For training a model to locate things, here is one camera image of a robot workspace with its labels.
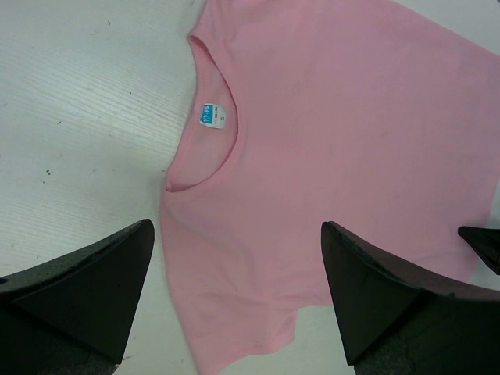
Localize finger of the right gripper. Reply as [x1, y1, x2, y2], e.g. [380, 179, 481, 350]
[458, 227, 500, 274]

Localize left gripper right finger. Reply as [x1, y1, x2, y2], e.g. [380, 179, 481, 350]
[321, 222, 499, 374]

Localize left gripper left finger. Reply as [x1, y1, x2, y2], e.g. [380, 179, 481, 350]
[1, 219, 155, 374]

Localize pink t-shirt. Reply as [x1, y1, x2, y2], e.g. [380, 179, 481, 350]
[162, 1, 499, 374]

